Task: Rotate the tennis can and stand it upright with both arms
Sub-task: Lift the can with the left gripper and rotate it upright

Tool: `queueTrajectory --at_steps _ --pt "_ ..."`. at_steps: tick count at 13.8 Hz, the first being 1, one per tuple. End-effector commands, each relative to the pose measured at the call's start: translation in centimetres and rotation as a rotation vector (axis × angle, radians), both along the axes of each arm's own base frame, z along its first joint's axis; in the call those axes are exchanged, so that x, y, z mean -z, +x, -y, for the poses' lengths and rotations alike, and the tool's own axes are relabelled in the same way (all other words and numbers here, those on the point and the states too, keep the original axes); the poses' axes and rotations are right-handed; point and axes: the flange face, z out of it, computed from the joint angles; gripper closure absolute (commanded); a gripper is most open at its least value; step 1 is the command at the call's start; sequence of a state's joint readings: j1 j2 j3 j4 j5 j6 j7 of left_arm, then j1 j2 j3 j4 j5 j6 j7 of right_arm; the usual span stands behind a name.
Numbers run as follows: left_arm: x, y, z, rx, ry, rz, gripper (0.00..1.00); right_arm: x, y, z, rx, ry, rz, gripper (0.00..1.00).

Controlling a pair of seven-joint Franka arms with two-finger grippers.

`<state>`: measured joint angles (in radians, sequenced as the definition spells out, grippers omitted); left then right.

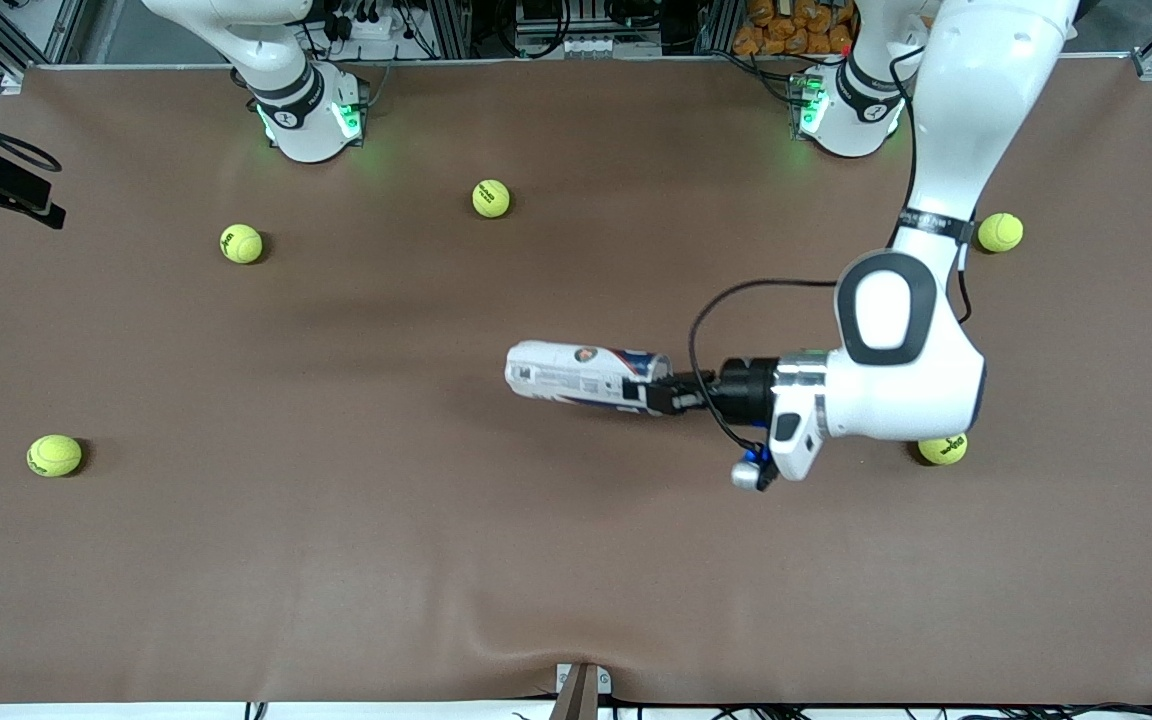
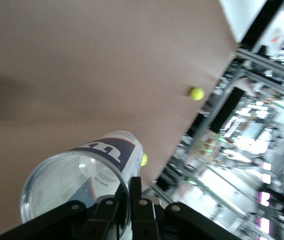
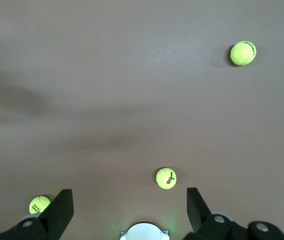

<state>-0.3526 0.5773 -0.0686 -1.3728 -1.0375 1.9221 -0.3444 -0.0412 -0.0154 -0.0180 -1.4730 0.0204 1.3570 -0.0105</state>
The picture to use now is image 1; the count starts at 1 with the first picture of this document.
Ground white blue tennis ball can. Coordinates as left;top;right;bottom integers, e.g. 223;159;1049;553
505;340;674;413

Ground yellow tennis ball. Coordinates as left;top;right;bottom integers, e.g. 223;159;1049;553
918;432;968;466
220;223;264;265
26;434;83;478
977;212;1024;253
471;178;512;219

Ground orange snack bags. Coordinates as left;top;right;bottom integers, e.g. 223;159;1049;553
733;0;855;57

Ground brown table cover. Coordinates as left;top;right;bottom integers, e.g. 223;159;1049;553
0;55;1152;706

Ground white power strip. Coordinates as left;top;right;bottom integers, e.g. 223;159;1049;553
334;12;419;43

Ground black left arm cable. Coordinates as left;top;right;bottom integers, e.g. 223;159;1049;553
688;45;975;463

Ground brown post with metal bracket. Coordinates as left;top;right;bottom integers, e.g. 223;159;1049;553
548;662;613;720

